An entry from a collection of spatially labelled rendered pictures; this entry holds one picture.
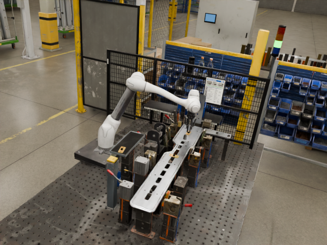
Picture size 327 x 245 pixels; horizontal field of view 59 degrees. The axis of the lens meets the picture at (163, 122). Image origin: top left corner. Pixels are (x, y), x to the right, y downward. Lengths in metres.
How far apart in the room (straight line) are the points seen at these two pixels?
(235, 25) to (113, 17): 4.93
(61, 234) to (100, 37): 3.38
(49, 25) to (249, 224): 8.13
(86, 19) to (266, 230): 3.97
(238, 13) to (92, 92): 5.14
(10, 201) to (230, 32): 7.23
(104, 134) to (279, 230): 2.18
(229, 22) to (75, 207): 7.45
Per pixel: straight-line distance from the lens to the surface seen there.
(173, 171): 2.37
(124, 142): 2.39
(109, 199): 2.40
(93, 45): 5.08
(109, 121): 3.04
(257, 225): 3.61
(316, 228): 3.91
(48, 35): 9.90
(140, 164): 2.26
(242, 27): 8.95
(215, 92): 3.31
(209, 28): 9.17
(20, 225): 2.45
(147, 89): 2.71
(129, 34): 4.64
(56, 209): 2.51
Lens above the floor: 2.39
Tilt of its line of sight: 27 degrees down
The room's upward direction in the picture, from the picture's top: 6 degrees clockwise
